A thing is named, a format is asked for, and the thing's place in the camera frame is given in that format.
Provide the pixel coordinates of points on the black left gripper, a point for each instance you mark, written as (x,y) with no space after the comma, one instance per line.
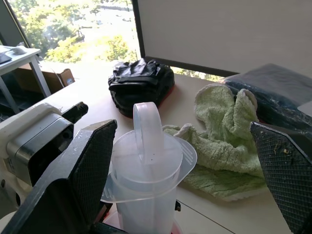
(36,148)

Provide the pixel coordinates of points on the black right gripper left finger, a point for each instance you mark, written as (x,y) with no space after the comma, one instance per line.
(73,175)

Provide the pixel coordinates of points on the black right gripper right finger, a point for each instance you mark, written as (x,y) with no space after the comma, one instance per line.
(285,170)

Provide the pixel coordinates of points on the clear plastic pitcher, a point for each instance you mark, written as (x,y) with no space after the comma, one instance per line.
(146,170)

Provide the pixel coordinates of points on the brown cardboard box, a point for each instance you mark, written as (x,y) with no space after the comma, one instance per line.
(53,79)

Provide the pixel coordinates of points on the grey flat object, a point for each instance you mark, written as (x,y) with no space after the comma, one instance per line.
(306,107)

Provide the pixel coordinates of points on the black bag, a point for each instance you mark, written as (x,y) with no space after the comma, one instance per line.
(139,85)

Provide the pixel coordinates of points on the dark blue plastic-wrapped package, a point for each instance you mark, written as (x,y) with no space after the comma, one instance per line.
(280,97)

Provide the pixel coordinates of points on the light green towel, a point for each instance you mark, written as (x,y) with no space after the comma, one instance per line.
(219,136)

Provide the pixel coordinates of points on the white side table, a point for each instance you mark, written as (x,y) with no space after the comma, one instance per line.
(22,59)

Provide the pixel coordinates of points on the dark flat pad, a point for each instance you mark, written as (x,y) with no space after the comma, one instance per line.
(4,58)

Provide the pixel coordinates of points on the white board with black frame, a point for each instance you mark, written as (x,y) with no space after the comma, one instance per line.
(219,31)

